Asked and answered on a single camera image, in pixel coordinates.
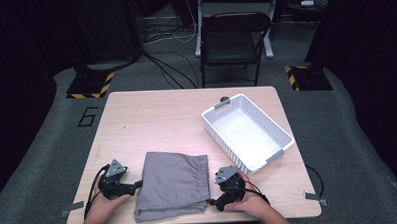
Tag grey tape strip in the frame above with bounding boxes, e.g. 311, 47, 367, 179
301, 189, 329, 208
58, 200, 86, 219

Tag person's right hand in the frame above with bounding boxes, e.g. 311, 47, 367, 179
223, 169, 270, 222

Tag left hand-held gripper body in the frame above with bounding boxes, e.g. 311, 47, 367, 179
97, 157, 137, 201

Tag hand-held gripper cable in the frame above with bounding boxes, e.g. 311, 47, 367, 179
81, 163, 112, 221
242, 179, 272, 207

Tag white perforated plastic basket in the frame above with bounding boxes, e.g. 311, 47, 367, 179
200, 91, 297, 178

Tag black cable beside table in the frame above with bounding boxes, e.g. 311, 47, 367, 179
303, 163, 326, 200

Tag black yellow striped stand base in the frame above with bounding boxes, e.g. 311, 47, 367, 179
283, 62, 335, 93
65, 70, 116, 101

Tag person's left hand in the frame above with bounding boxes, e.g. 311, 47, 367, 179
85, 192, 133, 224

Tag grey shorts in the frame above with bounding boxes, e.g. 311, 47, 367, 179
131, 149, 212, 224

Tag black floor cables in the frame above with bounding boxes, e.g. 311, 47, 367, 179
141, 49, 201, 92

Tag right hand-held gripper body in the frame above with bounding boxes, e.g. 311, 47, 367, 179
213, 165, 247, 212

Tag black cabinet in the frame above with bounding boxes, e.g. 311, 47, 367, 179
69, 0, 143, 64

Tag right hand-held gripper cable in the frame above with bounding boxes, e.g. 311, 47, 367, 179
242, 179, 272, 207

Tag white floor cable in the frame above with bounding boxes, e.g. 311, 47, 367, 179
142, 0, 199, 46

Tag black folding chair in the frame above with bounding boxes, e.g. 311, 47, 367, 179
197, 10, 276, 89

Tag left hand-held gripper cable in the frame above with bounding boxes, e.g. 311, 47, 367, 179
81, 163, 112, 221

